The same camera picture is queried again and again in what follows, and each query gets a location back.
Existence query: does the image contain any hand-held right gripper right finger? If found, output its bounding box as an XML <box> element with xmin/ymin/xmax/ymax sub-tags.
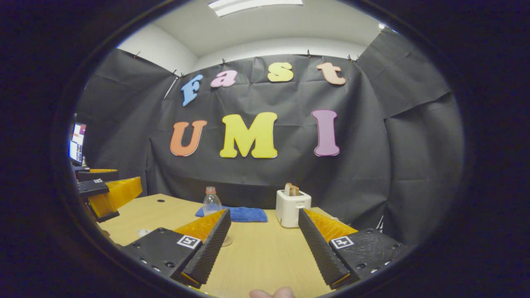
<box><xmin>298</xmin><ymin>208</ymin><xmax>408</xmax><ymax>290</ymax></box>

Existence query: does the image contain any clear plastic water bottle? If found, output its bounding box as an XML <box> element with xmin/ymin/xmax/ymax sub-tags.
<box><xmin>202</xmin><ymin>186</ymin><xmax>224</xmax><ymax>218</ymax></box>

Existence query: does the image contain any blue cloth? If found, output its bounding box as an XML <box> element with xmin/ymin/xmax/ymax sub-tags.
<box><xmin>195</xmin><ymin>206</ymin><xmax>268</xmax><ymax>223</ymax></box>

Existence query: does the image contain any black backdrop cloth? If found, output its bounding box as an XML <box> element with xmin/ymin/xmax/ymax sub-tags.
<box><xmin>75</xmin><ymin>27</ymin><xmax>464</xmax><ymax>245</ymax></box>

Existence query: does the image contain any white toaster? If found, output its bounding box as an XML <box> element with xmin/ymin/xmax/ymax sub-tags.
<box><xmin>275</xmin><ymin>190</ymin><xmax>312</xmax><ymax>228</ymax></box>

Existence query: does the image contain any computer monitor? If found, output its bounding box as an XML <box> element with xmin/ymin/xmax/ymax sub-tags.
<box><xmin>69</xmin><ymin>123</ymin><xmax>87</xmax><ymax>164</ymax></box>

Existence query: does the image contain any ceiling light panel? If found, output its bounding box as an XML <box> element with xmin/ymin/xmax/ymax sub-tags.
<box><xmin>208</xmin><ymin>0</ymin><xmax>304</xmax><ymax>17</ymax></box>

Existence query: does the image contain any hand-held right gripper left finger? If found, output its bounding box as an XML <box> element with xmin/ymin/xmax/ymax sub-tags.
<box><xmin>122</xmin><ymin>208</ymin><xmax>231</xmax><ymax>289</ymax></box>

